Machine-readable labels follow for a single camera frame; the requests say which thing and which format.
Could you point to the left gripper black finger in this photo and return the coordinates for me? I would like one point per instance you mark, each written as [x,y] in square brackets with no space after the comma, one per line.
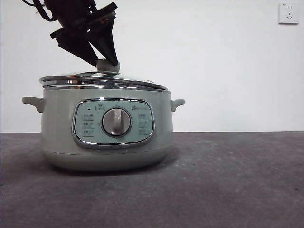
[76,46]
[107,40]

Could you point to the glass lid with green knob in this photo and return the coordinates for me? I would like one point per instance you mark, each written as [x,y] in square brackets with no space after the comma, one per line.
[107,79]

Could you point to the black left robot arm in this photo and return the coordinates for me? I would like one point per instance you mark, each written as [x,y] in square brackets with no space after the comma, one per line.
[69,10]

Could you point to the pale green electric pot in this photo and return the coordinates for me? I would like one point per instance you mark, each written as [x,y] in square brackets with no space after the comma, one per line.
[59,123]

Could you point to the white wall socket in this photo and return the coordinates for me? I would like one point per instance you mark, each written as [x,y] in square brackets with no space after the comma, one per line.
[288,13]

